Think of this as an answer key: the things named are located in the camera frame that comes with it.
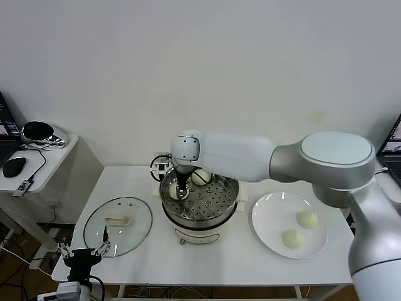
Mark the black computer mouse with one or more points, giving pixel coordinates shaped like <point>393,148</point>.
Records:
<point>14,167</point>

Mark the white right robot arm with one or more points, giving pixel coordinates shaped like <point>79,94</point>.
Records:
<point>235,156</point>

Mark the perforated steel steamer basket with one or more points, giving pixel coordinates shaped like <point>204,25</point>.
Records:
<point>213,200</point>

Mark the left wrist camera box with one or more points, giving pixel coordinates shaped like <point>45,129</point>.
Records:
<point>69,290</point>

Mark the grey usb hub adapter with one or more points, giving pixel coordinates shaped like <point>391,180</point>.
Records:
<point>22,188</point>

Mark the white main table frame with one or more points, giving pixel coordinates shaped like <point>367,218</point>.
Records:
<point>121,293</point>

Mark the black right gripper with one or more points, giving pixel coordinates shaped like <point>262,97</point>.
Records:
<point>182,175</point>

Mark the white electric cooker base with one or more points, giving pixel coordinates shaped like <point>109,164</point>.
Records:
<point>200,233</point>

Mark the white steamed baozi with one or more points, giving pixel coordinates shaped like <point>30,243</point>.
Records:
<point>200,180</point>
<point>173,191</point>
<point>308,219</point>
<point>293,239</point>

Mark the round white plate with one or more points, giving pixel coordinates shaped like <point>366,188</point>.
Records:
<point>266,219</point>

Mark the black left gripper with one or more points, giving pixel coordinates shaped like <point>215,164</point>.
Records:
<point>81,260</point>

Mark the black open laptop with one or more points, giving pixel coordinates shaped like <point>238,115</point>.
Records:
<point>391,156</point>
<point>6,147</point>

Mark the round glass pot lid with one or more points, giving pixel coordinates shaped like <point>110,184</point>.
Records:
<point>138,219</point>

